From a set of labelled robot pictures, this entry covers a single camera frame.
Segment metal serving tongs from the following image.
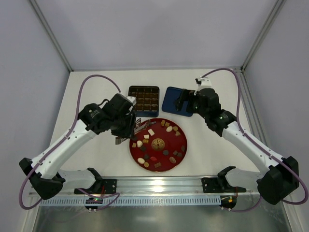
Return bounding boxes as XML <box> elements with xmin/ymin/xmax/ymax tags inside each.
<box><xmin>115</xmin><ymin>118</ymin><xmax>151</xmax><ymax>145</ymax></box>

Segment white rectangular chocolate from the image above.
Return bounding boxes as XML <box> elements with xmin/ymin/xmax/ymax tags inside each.
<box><xmin>148</xmin><ymin>129</ymin><xmax>155</xmax><ymax>136</ymax></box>

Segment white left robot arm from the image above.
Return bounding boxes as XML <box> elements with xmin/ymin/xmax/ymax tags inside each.
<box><xmin>19</xmin><ymin>93</ymin><xmax>155</xmax><ymax>200</ymax></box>

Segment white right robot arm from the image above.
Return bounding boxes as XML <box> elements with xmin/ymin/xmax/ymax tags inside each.
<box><xmin>187</xmin><ymin>88</ymin><xmax>300</xmax><ymax>205</ymax></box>

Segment blue chocolate tin box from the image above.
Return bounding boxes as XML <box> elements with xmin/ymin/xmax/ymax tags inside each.
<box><xmin>128</xmin><ymin>86</ymin><xmax>160</xmax><ymax>117</ymax></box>

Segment white swirl oval chocolate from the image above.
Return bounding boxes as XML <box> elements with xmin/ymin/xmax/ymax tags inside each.
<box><xmin>166</xmin><ymin>126</ymin><xmax>173</xmax><ymax>132</ymax></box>

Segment dark square chocolate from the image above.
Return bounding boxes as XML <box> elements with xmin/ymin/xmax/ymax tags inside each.
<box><xmin>140</xmin><ymin>145</ymin><xmax>147</xmax><ymax>152</ymax></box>

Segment caramel oval chocolate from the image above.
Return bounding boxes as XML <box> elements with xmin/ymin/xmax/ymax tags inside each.
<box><xmin>169</xmin><ymin>157</ymin><xmax>176</xmax><ymax>163</ymax></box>

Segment blue tin lid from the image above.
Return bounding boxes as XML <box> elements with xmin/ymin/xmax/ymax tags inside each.
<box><xmin>161</xmin><ymin>87</ymin><xmax>193</xmax><ymax>117</ymax></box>

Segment red round lacquer tray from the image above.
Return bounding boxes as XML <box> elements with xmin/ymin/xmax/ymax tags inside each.
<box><xmin>129</xmin><ymin>118</ymin><xmax>188</xmax><ymax>172</ymax></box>

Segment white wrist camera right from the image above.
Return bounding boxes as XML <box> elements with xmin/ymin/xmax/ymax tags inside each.
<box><xmin>195</xmin><ymin>77</ymin><xmax>212</xmax><ymax>94</ymax></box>

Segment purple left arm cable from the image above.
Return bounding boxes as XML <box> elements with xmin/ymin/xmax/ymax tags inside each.
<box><xmin>19</xmin><ymin>74</ymin><xmax>121</xmax><ymax>211</ymax></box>

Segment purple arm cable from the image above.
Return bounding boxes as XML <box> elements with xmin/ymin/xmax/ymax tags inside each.
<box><xmin>200</xmin><ymin>68</ymin><xmax>306</xmax><ymax>213</ymax></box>
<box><xmin>19</xmin><ymin>74</ymin><xmax>121</xmax><ymax>211</ymax></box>

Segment aluminium mounting rail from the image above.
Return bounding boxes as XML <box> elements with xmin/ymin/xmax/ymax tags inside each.
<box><xmin>28</xmin><ymin>175</ymin><xmax>252</xmax><ymax>197</ymax></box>

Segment slotted cable duct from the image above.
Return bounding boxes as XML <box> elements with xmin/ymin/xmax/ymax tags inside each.
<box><xmin>40</xmin><ymin>195</ymin><xmax>221</xmax><ymax>207</ymax></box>

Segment right aluminium frame post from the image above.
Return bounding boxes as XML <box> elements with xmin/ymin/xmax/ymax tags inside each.
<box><xmin>241</xmin><ymin>0</ymin><xmax>286</xmax><ymax>72</ymax></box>

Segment aluminium frame post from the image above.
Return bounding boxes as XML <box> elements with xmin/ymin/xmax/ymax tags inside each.
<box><xmin>28</xmin><ymin>0</ymin><xmax>73</xmax><ymax>72</ymax></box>
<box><xmin>241</xmin><ymin>0</ymin><xmax>286</xmax><ymax>72</ymax></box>

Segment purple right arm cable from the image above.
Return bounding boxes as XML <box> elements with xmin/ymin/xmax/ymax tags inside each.
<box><xmin>200</xmin><ymin>68</ymin><xmax>306</xmax><ymax>213</ymax></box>

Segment left aluminium frame post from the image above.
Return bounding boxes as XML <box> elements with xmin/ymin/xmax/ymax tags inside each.
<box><xmin>28</xmin><ymin>0</ymin><xmax>73</xmax><ymax>72</ymax></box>

